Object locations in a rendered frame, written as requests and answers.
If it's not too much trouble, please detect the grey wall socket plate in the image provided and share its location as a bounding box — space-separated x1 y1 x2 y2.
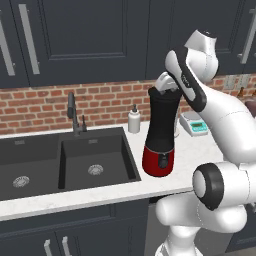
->
223 74 251 91

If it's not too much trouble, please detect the brown bottle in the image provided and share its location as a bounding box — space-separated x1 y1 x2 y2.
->
236 86 246 100

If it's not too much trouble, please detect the white soap dispenser bottle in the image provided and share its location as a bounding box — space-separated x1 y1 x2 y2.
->
127 103 142 135

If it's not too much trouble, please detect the white kitchen scale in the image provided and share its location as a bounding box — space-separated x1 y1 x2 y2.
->
179 110 210 138

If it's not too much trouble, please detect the dark wall cupboard door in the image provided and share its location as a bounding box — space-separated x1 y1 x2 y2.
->
145 0 256 81
0 0 32 90
9 0 152 88

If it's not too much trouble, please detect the dark false drawer front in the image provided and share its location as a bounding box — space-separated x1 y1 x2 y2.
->
0 199 150 236

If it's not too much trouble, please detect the black double sink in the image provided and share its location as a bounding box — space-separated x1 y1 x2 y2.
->
0 126 143 203

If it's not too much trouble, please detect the dark grey tap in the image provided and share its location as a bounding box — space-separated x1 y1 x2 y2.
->
66 92 89 137

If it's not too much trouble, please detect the dark brown round object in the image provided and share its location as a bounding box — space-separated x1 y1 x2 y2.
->
244 97 256 118

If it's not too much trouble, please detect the dark base cupboard door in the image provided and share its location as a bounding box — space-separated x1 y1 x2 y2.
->
225 226 256 254
0 229 58 256
54 215 150 256

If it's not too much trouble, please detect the grey cupboard bar handle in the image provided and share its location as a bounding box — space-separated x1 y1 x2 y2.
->
0 19 16 77
18 3 41 76
61 235 73 256
43 238 54 256
236 8 256 65

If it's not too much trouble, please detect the black blender with red base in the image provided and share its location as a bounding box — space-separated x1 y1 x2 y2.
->
141 85 183 178

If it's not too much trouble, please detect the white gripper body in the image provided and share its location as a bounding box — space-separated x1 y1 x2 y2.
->
155 71 182 93

